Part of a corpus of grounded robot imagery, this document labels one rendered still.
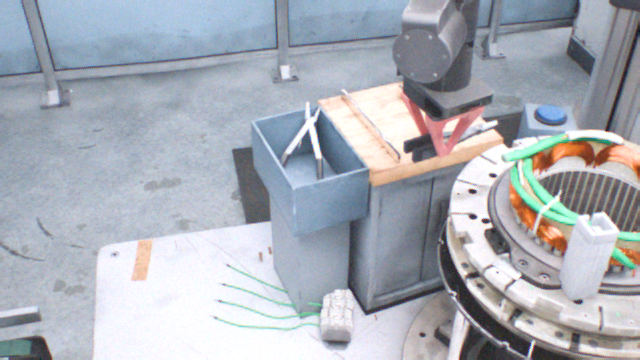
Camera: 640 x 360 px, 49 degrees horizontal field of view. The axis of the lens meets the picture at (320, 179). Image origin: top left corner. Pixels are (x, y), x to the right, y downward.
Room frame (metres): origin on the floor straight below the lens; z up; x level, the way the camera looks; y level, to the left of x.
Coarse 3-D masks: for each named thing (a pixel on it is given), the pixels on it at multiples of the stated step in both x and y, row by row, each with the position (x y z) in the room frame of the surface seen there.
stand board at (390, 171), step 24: (336, 96) 0.89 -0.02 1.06; (360, 96) 0.89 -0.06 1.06; (384, 96) 0.89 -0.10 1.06; (336, 120) 0.83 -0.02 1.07; (384, 120) 0.83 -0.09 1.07; (408, 120) 0.83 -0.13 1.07; (456, 120) 0.83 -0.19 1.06; (480, 120) 0.83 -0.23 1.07; (360, 144) 0.77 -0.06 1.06; (480, 144) 0.77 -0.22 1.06; (384, 168) 0.72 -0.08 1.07; (408, 168) 0.73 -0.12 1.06; (432, 168) 0.74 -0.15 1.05
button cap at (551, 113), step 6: (540, 108) 0.89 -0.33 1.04; (546, 108) 0.89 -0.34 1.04; (552, 108) 0.89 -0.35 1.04; (558, 108) 0.89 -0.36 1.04; (540, 114) 0.88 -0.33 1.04; (546, 114) 0.88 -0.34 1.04; (552, 114) 0.88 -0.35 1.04; (558, 114) 0.88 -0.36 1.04; (564, 114) 0.88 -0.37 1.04; (546, 120) 0.87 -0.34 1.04; (552, 120) 0.87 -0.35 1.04; (558, 120) 0.87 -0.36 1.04
